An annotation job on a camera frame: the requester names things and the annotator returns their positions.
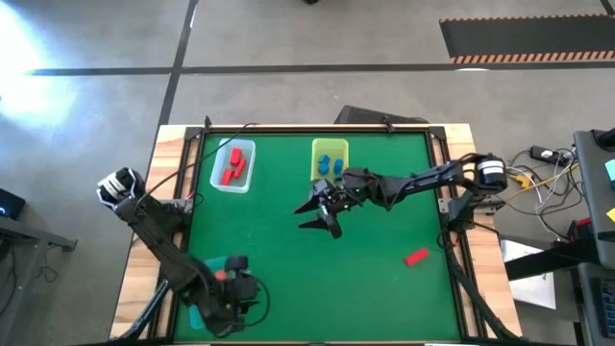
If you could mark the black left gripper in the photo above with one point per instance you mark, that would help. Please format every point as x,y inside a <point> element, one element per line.
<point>242,293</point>

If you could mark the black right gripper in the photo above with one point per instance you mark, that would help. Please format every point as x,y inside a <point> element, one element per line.
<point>338,194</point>

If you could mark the blue cube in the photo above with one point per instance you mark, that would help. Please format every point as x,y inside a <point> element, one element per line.
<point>323,169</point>
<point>323,158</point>

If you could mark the blue cylinder block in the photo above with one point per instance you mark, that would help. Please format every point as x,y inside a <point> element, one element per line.
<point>338,166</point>

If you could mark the teal translucent plastic bin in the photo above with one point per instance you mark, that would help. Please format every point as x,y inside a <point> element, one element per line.
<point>197,319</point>

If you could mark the long red block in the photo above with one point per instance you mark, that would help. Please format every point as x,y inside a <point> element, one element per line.
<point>416,257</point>

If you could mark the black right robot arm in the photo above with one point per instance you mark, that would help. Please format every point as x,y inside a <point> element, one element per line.
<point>423,180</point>

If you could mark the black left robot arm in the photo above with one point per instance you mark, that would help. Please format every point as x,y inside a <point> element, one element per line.
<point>158,226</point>

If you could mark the green table mat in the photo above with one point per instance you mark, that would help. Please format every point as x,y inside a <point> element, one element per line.
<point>307,279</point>

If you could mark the yellow translucent plastic bin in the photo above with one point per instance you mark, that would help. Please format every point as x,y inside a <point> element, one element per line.
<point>331,146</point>

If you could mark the clear plastic bin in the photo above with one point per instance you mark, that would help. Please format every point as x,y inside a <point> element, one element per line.
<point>247,182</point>

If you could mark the black flat box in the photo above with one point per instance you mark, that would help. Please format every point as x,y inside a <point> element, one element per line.
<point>365,115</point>

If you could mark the black clamp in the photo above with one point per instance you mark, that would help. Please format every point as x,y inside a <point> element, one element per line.
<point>387,125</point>
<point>207,123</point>

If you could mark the grey metal stand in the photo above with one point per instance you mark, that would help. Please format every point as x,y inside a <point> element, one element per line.
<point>29,235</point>

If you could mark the white paper sheet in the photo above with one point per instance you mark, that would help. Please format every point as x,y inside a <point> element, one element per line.
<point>533,288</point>

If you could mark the black bar stand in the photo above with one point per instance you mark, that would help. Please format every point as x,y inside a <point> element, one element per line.
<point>543,259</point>

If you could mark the black power strip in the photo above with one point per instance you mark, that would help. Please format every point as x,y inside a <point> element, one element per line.
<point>543,154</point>

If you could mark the black device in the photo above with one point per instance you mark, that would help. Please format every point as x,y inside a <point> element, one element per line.
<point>12,204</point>

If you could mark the black hazard-striped floor mat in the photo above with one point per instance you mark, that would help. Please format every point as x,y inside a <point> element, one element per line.
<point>528,36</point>

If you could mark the grey desk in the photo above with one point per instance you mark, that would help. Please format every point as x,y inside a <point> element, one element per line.
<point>596,192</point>

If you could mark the dark equipment rack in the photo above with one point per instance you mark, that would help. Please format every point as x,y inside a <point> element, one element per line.
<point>596,307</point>

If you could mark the yellow sticky note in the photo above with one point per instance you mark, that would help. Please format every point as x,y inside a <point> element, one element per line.
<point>611,215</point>

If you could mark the teal sticky note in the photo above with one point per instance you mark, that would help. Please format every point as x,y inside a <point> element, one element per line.
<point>611,169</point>

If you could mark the black object on desk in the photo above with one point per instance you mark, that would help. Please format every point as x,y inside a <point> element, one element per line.
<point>606,137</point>

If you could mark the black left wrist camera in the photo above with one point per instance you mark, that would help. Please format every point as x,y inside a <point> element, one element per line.
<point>236,263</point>

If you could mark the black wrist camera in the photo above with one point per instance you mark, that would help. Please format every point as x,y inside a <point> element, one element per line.
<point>236,263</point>
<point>356,177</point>

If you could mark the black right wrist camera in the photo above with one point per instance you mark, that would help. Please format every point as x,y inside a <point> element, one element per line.
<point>356,177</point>

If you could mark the black metal table frame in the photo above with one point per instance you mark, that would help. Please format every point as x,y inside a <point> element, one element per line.
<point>288,130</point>

